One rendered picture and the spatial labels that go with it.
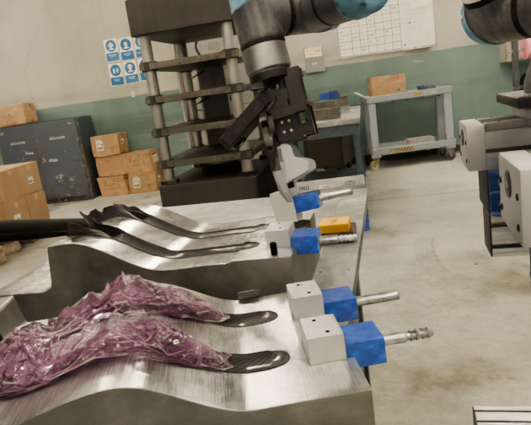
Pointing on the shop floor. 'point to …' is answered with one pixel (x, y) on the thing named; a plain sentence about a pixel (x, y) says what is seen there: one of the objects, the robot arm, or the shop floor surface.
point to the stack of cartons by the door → (125, 166)
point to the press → (253, 182)
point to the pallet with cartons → (13, 196)
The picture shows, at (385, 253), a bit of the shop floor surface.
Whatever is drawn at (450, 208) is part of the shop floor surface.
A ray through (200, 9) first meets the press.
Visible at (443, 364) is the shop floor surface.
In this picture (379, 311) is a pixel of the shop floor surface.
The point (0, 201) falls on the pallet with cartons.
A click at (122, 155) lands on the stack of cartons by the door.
